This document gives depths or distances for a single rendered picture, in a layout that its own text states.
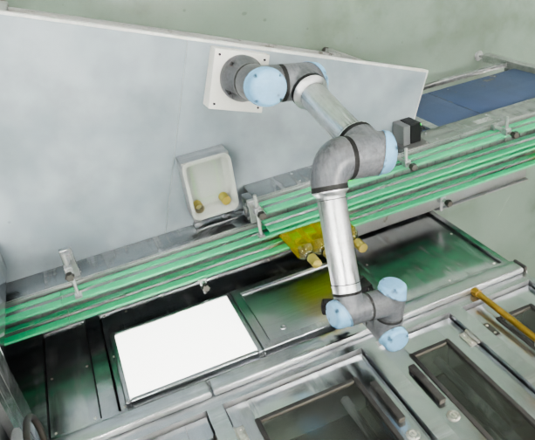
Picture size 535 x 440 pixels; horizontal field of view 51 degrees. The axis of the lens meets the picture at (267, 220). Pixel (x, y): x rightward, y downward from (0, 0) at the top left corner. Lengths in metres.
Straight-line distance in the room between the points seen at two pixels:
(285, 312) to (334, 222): 0.56
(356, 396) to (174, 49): 1.20
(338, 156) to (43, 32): 0.95
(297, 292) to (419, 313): 0.41
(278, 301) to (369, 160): 0.69
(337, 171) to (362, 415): 0.67
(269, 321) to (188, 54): 0.91
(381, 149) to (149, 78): 0.82
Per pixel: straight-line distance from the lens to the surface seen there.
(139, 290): 2.00
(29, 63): 1.86
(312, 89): 1.71
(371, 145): 1.46
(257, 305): 1.94
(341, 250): 1.42
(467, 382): 1.72
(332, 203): 1.41
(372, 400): 1.65
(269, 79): 1.71
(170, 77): 1.91
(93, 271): 2.00
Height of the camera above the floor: 2.58
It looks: 56 degrees down
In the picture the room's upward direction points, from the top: 139 degrees clockwise
